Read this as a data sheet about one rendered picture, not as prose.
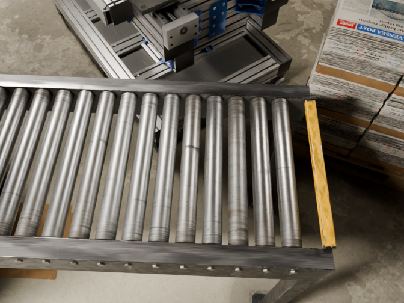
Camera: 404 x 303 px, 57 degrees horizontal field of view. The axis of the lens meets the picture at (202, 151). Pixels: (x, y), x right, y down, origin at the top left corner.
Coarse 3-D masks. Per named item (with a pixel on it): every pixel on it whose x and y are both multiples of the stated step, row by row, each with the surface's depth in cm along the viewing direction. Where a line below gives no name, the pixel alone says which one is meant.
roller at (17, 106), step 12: (12, 96) 110; (24, 96) 110; (12, 108) 107; (24, 108) 110; (12, 120) 105; (0, 132) 103; (12, 132) 104; (0, 144) 101; (12, 144) 103; (0, 156) 100; (0, 168) 99; (0, 180) 98
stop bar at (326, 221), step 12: (312, 108) 106; (312, 120) 104; (312, 132) 102; (312, 144) 100; (312, 156) 99; (324, 168) 97; (324, 180) 95; (324, 192) 93; (324, 204) 92; (324, 216) 90; (324, 228) 88; (324, 240) 87
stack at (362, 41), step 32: (352, 0) 129; (384, 0) 130; (352, 32) 122; (384, 32) 121; (352, 64) 133; (384, 64) 128; (320, 96) 152; (352, 96) 145; (384, 96) 139; (320, 128) 169; (352, 128) 161; (352, 160) 178; (384, 160) 169
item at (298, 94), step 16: (0, 80) 112; (16, 80) 113; (32, 80) 113; (48, 80) 113; (64, 80) 113; (80, 80) 113; (96, 80) 113; (112, 80) 113; (128, 80) 113; (144, 80) 113; (160, 80) 113; (32, 96) 115; (96, 96) 114; (160, 96) 113; (208, 96) 112; (224, 96) 112; (240, 96) 111; (256, 96) 111; (272, 96) 111; (288, 96) 111; (304, 96) 111; (160, 112) 120; (224, 112) 118; (304, 112) 117
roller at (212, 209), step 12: (216, 96) 111; (216, 108) 108; (216, 120) 106; (216, 132) 104; (216, 144) 102; (216, 156) 100; (204, 168) 100; (216, 168) 98; (204, 180) 98; (216, 180) 97; (204, 192) 96; (216, 192) 95; (204, 204) 94; (216, 204) 93; (204, 216) 93; (216, 216) 92; (204, 228) 91; (216, 228) 90; (204, 240) 89; (216, 240) 89
